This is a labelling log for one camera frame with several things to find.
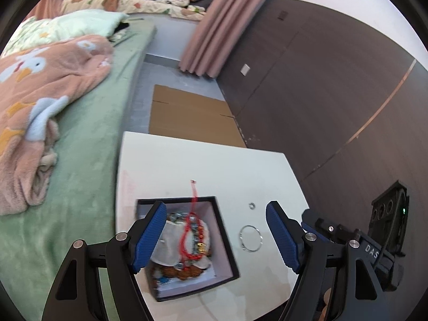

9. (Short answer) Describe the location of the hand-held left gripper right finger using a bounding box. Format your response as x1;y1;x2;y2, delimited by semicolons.
266;201;388;321

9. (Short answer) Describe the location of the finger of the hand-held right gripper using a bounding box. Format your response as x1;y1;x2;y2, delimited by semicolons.
301;209;360;246

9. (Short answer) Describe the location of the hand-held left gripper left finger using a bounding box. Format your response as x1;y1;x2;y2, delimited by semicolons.
42;201;168;321

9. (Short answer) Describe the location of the tangle of silver chains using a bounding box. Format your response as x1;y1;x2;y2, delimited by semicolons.
165;211;201;224

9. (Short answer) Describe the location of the thin silver hoop bangle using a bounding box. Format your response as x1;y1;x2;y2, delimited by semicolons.
239;225;263;251

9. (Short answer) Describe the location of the red cord bead bracelet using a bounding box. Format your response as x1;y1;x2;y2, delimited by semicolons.
179;180;209;261

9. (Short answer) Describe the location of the brown bead bracelet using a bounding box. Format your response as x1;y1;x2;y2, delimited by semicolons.
152;261;206;282

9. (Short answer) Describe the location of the black jewelry box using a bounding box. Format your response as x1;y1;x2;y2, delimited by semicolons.
135;196;240;302

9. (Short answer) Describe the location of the white low table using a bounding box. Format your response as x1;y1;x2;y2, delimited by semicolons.
115;131;310;321

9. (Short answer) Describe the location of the bed with green sheet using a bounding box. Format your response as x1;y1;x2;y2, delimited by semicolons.
0;18;158;321

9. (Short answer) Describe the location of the flat cardboard sheet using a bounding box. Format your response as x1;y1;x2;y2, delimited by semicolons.
148;85;247;148

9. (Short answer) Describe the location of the pink printed blanket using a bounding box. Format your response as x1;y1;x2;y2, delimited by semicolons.
0;34;115;216

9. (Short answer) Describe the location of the pink curtain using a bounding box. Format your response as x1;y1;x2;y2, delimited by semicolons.
179;0;280;79
25;0;72;21

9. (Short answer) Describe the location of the light green pillow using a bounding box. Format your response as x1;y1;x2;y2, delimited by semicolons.
2;9;129;57

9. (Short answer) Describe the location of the printed window seat sheet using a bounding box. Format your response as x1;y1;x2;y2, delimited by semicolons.
62;0;208;21

